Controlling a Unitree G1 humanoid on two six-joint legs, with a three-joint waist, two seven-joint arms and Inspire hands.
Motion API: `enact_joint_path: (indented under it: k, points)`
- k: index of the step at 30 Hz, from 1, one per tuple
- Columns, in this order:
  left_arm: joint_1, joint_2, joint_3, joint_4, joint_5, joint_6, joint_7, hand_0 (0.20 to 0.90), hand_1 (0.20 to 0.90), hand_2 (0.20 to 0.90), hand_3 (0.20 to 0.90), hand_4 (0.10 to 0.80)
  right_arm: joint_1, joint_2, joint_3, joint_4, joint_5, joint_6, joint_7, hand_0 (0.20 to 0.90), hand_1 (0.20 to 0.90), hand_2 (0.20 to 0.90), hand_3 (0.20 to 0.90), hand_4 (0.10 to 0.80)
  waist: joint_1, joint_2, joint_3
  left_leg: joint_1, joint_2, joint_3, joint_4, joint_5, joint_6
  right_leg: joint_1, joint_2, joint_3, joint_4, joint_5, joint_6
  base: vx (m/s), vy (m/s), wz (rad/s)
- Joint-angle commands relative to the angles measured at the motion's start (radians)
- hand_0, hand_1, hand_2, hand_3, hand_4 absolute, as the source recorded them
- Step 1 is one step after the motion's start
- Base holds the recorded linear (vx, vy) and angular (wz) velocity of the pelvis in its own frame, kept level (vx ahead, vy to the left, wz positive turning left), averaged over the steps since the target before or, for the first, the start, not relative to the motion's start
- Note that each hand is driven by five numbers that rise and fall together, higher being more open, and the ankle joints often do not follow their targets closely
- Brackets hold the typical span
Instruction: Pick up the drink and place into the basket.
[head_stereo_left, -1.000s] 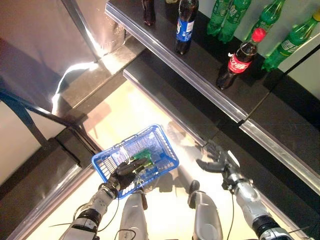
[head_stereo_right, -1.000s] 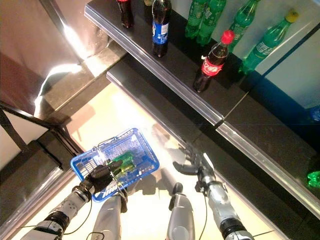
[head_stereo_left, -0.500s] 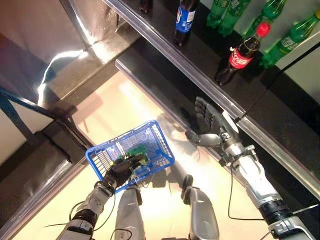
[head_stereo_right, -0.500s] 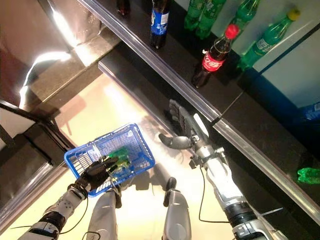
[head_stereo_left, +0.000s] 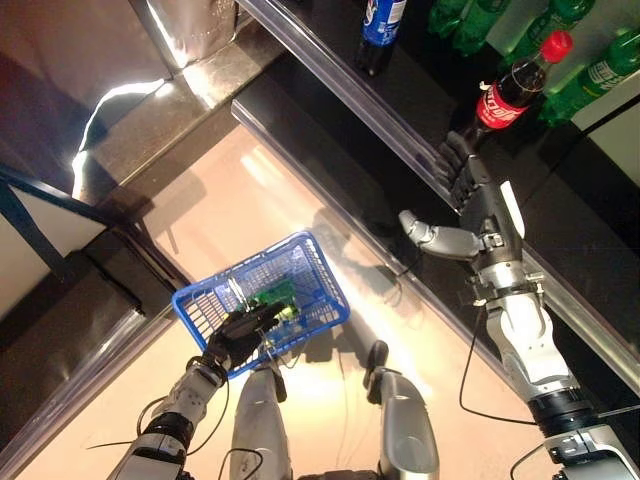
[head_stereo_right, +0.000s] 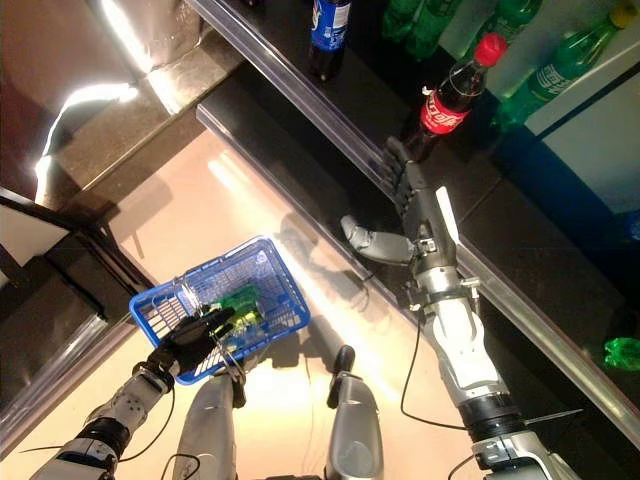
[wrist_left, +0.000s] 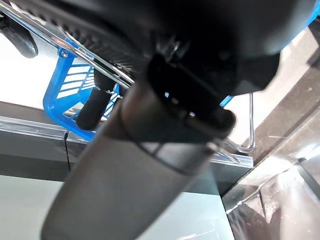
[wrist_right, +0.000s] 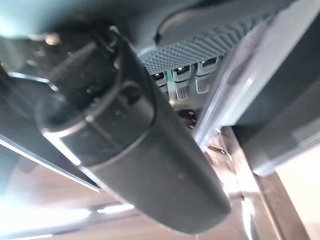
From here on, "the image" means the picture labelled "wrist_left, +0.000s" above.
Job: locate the blue plastic shopping basket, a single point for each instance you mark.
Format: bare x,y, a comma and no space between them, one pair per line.
53,100

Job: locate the black metal shelf board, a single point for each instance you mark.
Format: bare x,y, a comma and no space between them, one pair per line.
37,150

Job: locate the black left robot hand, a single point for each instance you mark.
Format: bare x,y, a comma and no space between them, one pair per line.
125,175

